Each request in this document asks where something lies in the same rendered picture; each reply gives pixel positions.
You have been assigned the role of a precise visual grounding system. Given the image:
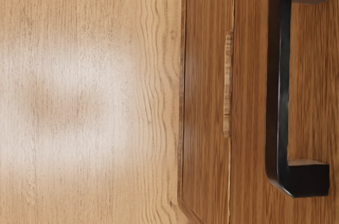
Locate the wooden drawer cabinet black handle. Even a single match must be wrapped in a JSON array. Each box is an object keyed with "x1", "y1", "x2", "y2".
[{"x1": 176, "y1": 0, "x2": 339, "y2": 224}]

